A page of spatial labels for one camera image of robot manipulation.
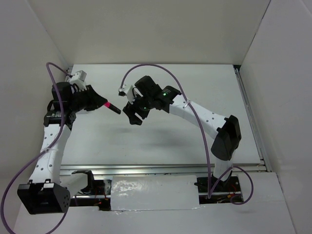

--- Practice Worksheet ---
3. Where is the aluminium front rail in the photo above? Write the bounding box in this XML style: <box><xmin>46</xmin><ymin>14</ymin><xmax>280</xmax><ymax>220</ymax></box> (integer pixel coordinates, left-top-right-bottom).
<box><xmin>59</xmin><ymin>164</ymin><xmax>269</xmax><ymax>176</ymax></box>

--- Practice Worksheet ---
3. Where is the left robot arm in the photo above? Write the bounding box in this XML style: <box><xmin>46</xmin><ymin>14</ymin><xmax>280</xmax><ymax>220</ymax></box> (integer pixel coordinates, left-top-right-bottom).
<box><xmin>17</xmin><ymin>82</ymin><xmax>107</xmax><ymax>215</ymax></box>

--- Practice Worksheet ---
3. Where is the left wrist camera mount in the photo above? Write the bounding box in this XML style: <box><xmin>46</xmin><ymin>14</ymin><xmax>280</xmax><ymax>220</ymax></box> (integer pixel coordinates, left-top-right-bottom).
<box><xmin>68</xmin><ymin>70</ymin><xmax>87</xmax><ymax>91</ymax></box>

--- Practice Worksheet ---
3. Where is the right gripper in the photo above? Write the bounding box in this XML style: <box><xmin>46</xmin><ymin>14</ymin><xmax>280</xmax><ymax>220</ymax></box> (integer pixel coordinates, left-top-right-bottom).
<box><xmin>123</xmin><ymin>90</ymin><xmax>154</xmax><ymax>126</ymax></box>

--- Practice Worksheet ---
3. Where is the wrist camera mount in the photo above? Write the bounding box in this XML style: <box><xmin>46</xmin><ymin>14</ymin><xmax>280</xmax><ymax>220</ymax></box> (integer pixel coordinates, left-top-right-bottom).
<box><xmin>118</xmin><ymin>84</ymin><xmax>138</xmax><ymax>104</ymax></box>
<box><xmin>68</xmin><ymin>70</ymin><xmax>87</xmax><ymax>91</ymax></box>

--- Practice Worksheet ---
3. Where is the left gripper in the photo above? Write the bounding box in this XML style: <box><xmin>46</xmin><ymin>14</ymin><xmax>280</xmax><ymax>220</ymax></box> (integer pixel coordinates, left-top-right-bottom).
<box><xmin>69</xmin><ymin>84</ymin><xmax>108</xmax><ymax>113</ymax></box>

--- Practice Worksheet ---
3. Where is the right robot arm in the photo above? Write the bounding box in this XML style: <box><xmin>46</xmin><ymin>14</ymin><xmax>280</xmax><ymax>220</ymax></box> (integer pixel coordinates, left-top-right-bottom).
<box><xmin>118</xmin><ymin>76</ymin><xmax>241</xmax><ymax>191</ymax></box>

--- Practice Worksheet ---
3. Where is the white foil cover sheet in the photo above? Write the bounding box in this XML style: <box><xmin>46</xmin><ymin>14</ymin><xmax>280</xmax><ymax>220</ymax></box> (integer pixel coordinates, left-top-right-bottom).
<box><xmin>111</xmin><ymin>175</ymin><xmax>199</xmax><ymax>211</ymax></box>

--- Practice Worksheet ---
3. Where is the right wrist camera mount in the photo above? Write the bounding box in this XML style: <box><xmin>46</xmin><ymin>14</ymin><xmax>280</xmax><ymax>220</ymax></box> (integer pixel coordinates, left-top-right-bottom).
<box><xmin>118</xmin><ymin>84</ymin><xmax>138</xmax><ymax>104</ymax></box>

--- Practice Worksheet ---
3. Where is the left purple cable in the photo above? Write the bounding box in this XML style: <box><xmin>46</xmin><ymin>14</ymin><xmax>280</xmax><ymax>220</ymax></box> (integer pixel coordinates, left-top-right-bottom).
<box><xmin>0</xmin><ymin>62</ymin><xmax>74</xmax><ymax>234</ymax></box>

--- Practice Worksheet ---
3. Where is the pink highlighter marker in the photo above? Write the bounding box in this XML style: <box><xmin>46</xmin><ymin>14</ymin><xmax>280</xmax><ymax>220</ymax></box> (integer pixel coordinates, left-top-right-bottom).
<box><xmin>104</xmin><ymin>102</ymin><xmax>121</xmax><ymax>115</ymax></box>

